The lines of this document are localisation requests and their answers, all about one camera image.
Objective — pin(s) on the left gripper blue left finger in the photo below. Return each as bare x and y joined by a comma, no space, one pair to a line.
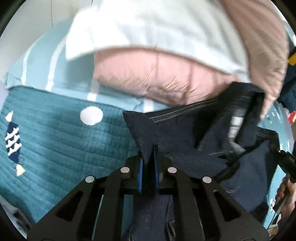
140,175

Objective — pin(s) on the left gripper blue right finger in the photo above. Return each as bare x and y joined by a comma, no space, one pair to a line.
156,168

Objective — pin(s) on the dark navy denim jeans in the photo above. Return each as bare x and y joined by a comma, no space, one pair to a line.
215,169

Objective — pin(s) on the person's right hand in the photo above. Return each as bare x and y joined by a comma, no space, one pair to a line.
286,191

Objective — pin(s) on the navy yellow quilted jacket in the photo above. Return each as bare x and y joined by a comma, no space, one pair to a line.
287,95

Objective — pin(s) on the pink puffer jacket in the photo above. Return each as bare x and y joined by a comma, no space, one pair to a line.
176,81

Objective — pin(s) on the teal quilted bedspread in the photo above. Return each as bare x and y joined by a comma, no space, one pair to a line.
58,150

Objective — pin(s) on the light blue striped pillow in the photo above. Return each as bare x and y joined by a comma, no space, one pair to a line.
44,67

